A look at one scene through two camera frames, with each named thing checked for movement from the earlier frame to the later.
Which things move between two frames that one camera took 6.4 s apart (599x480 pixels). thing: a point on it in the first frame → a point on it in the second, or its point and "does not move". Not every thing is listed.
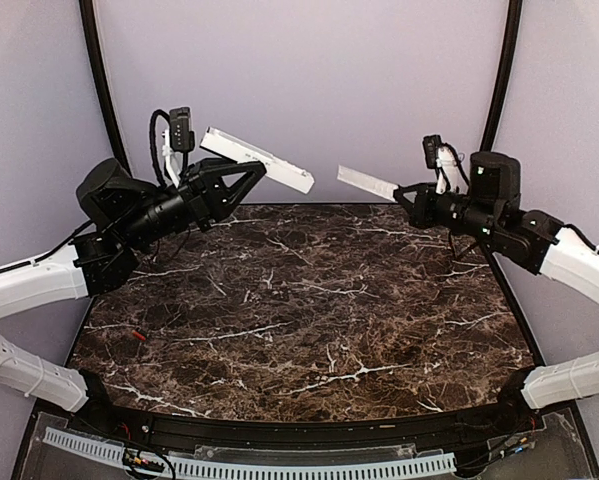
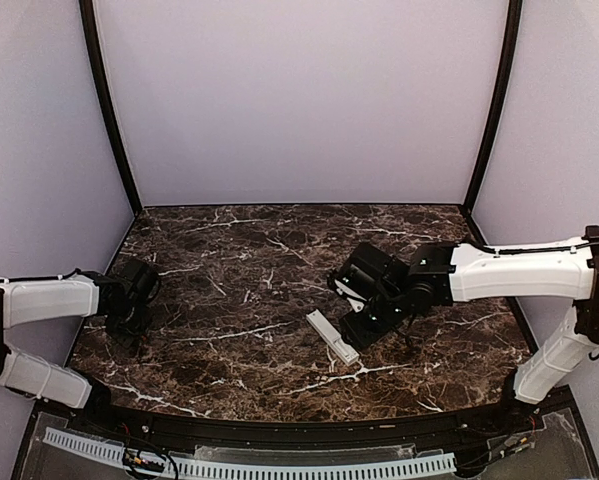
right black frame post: x=512 y=36 does not move
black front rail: x=316 y=433 does not move
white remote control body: x=242 y=152 → x=348 y=355
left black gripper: x=208 y=196 → x=127 y=340
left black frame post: x=121 y=153 does not move
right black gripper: x=421 y=211 → x=360 y=337
